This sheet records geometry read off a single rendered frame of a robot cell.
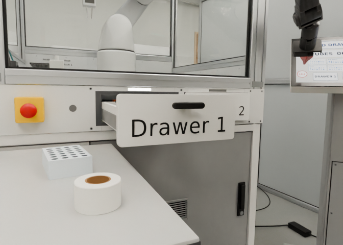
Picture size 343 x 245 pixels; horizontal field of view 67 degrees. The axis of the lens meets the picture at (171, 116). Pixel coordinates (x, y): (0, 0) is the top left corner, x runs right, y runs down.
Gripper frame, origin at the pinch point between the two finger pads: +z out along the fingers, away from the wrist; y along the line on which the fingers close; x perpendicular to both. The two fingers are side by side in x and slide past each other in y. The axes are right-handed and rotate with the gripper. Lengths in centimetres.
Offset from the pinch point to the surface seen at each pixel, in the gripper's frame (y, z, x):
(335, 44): -14.0, 7.4, -17.6
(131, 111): 39, -50, 62
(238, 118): 24.7, 0.0, 29.6
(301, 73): 0.3, 7.0, 0.0
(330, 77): -10.6, 7.0, 2.9
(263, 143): 18, 142, -34
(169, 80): 47, -24, 30
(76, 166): 49, -48, 74
